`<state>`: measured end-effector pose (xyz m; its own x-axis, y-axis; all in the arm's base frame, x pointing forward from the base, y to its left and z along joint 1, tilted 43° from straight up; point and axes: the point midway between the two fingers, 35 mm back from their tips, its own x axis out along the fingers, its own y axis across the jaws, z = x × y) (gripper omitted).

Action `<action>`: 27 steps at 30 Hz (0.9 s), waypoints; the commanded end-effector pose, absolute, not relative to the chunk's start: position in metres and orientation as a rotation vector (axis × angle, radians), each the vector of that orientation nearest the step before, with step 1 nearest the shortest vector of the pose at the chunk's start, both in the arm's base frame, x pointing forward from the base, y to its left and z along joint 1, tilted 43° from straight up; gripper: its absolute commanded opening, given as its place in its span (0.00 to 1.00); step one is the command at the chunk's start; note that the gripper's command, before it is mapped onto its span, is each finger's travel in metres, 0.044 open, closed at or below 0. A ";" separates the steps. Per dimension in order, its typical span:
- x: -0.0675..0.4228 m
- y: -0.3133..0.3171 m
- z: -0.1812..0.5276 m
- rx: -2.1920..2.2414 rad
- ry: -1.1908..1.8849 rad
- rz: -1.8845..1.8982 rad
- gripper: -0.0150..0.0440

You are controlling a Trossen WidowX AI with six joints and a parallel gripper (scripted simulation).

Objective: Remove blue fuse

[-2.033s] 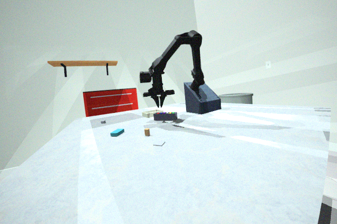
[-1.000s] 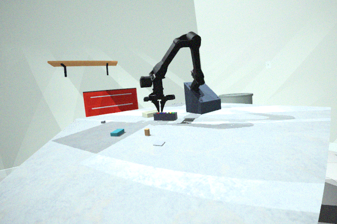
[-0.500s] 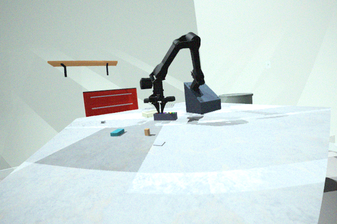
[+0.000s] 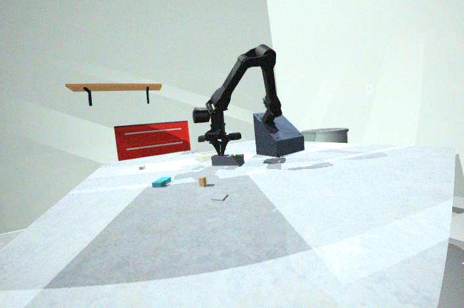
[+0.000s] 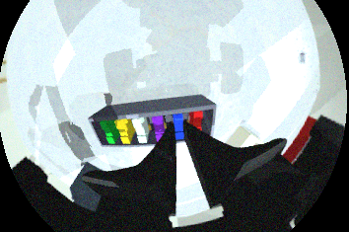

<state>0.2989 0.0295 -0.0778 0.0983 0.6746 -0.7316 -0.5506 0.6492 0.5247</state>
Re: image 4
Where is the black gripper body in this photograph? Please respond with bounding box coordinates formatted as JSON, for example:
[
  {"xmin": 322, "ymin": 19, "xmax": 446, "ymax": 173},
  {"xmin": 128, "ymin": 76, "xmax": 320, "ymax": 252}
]
[{"xmin": 197, "ymin": 121, "xmax": 241, "ymax": 142}]

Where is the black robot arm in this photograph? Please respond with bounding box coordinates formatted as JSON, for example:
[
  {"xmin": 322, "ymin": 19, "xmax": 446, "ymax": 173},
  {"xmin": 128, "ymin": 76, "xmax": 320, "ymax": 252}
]
[{"xmin": 193, "ymin": 44, "xmax": 282, "ymax": 142}]

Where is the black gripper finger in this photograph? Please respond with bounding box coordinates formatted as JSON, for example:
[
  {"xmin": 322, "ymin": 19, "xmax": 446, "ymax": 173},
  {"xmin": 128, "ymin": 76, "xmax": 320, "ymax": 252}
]
[
  {"xmin": 220, "ymin": 140, "xmax": 230, "ymax": 156},
  {"xmin": 209, "ymin": 141, "xmax": 221, "ymax": 156}
]

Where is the small tan cube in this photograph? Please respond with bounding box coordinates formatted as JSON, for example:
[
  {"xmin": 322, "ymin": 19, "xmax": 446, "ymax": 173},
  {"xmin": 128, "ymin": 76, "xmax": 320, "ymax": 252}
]
[{"xmin": 199, "ymin": 176, "xmax": 207, "ymax": 187}]

